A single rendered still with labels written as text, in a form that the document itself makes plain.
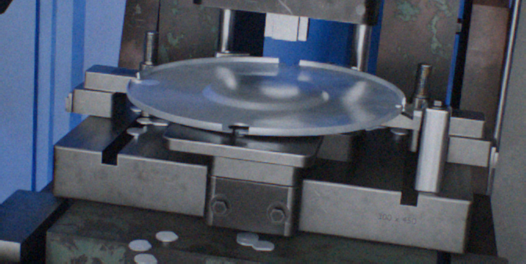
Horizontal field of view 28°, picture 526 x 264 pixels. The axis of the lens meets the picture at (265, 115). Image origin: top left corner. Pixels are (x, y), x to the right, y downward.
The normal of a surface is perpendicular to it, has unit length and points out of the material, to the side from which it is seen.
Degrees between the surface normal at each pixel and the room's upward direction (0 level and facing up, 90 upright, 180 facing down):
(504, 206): 90
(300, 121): 2
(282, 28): 90
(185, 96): 2
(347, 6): 90
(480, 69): 73
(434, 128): 90
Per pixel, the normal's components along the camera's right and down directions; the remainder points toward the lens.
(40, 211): 0.08, -0.96
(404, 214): -0.16, 0.26
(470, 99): -0.13, -0.02
